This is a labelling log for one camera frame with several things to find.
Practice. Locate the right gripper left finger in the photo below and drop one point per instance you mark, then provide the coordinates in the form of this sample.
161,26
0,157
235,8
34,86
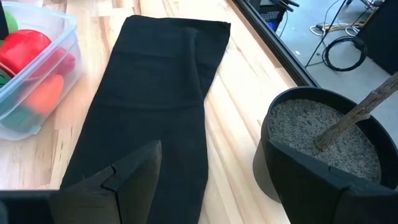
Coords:
124,186

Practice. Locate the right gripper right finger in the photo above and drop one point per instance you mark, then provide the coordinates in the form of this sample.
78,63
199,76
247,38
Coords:
317,199

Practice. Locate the orange toy carrot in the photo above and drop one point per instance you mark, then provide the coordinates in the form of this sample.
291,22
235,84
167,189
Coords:
46,93

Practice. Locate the red toy strawberry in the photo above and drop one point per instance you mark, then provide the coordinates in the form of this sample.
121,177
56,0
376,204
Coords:
63,63

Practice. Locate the striped toy watermelon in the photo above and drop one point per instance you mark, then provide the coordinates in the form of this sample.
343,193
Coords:
3,79

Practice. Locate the red toy bell pepper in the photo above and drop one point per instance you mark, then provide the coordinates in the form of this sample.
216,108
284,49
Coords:
21,49

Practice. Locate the light green toy pear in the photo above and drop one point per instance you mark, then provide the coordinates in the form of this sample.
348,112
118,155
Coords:
12,22

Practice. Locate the clear plastic tupperware container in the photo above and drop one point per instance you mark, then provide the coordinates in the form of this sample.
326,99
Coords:
70,40

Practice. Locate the artificial plant in black pot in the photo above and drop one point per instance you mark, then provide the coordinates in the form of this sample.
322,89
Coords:
311,124

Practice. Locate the black cloth mat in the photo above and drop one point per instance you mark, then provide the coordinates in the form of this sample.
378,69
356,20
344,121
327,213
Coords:
149,93

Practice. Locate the black equipment case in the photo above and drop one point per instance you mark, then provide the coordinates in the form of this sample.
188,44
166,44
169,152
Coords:
382,31

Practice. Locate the black computer tower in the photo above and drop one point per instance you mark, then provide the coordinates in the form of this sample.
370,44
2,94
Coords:
270,15

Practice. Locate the black aluminium table frame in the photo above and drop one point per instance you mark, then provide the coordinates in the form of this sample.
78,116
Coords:
281,51

